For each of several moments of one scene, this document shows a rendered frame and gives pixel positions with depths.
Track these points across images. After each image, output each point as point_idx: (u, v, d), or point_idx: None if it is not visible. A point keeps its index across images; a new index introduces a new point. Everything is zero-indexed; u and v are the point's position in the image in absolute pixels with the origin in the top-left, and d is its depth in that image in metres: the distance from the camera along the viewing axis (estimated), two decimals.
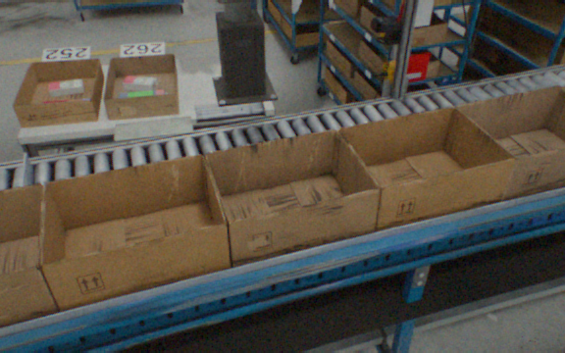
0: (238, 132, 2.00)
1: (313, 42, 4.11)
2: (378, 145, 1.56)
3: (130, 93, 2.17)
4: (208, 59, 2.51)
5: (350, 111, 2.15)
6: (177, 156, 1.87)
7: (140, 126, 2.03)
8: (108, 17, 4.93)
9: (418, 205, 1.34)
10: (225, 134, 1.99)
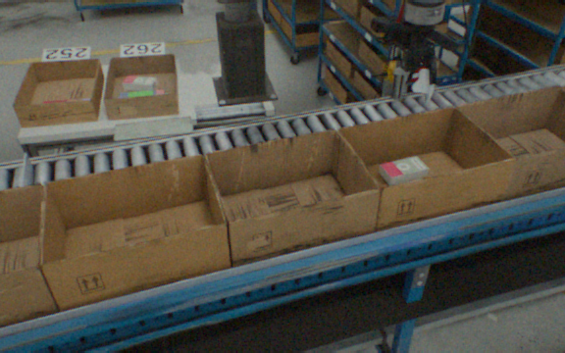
0: (238, 132, 2.00)
1: (313, 42, 4.11)
2: (378, 145, 1.56)
3: (130, 93, 2.17)
4: (208, 59, 2.51)
5: (350, 111, 2.15)
6: (177, 156, 1.87)
7: (140, 126, 2.03)
8: (108, 17, 4.93)
9: (418, 205, 1.34)
10: (225, 134, 1.99)
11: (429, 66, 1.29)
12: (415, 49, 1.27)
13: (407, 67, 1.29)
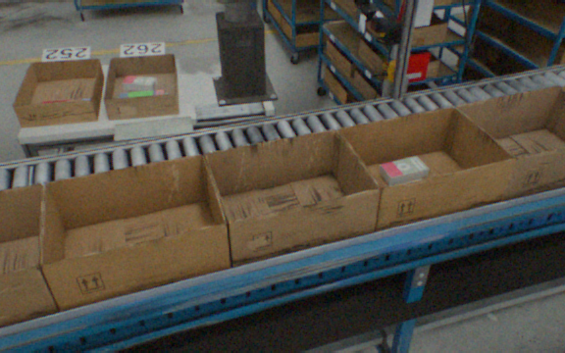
0: (238, 132, 2.00)
1: (313, 42, 4.11)
2: (378, 145, 1.56)
3: (130, 93, 2.17)
4: (208, 59, 2.51)
5: (350, 111, 2.15)
6: (177, 156, 1.87)
7: (140, 126, 2.03)
8: (108, 17, 4.93)
9: (418, 205, 1.34)
10: (225, 134, 1.99)
11: (359, 15, 2.32)
12: (358, 12, 2.37)
13: None
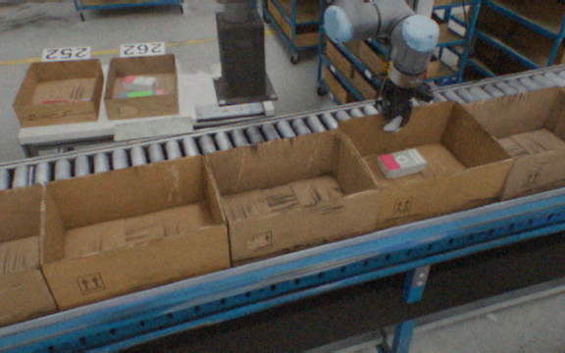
0: (238, 132, 2.00)
1: (313, 42, 4.11)
2: (377, 136, 1.55)
3: (130, 93, 2.17)
4: (208, 59, 2.51)
5: (350, 111, 2.15)
6: (177, 156, 1.87)
7: (140, 126, 2.03)
8: (108, 17, 4.93)
9: (415, 203, 1.35)
10: (225, 134, 1.99)
11: (403, 117, 1.46)
12: (395, 102, 1.42)
13: (386, 115, 1.45)
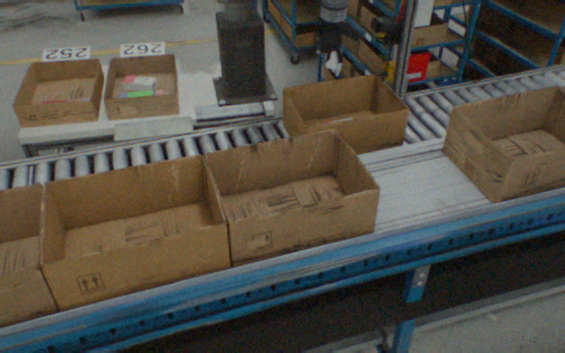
0: (238, 132, 2.00)
1: (313, 42, 4.11)
2: (316, 103, 2.02)
3: (130, 93, 2.17)
4: (208, 59, 2.51)
5: None
6: (177, 156, 1.87)
7: (140, 126, 2.03)
8: (108, 17, 4.93)
9: None
10: (225, 134, 1.99)
11: (337, 50, 1.83)
12: (328, 37, 1.81)
13: (323, 50, 1.83)
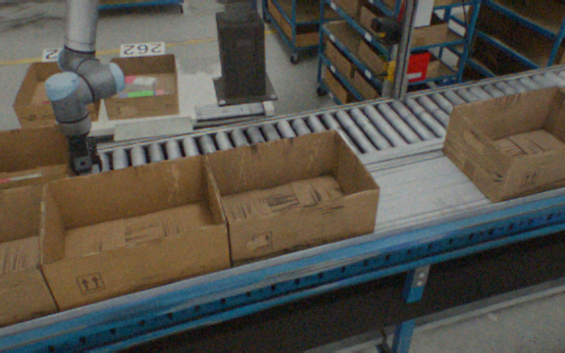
0: (232, 140, 2.01)
1: (313, 42, 4.11)
2: None
3: (130, 93, 2.17)
4: (208, 59, 2.51)
5: None
6: None
7: (140, 126, 2.03)
8: (108, 17, 4.93)
9: None
10: (219, 135, 1.98)
11: (75, 164, 1.60)
12: None
13: None
